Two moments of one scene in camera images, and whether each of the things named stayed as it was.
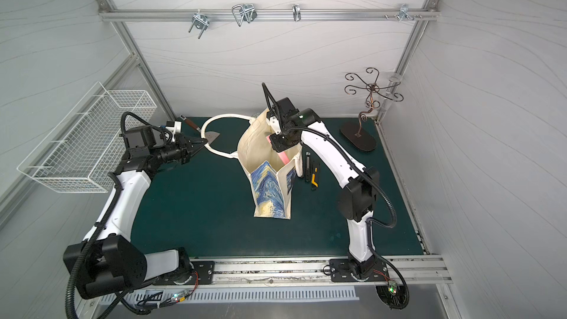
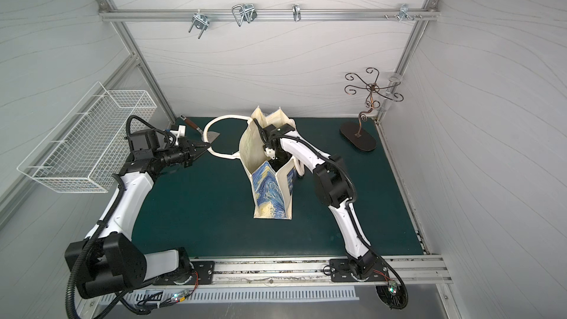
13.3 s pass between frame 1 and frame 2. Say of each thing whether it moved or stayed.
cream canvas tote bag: stayed
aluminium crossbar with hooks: stayed
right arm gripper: moved
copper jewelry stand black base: stayed
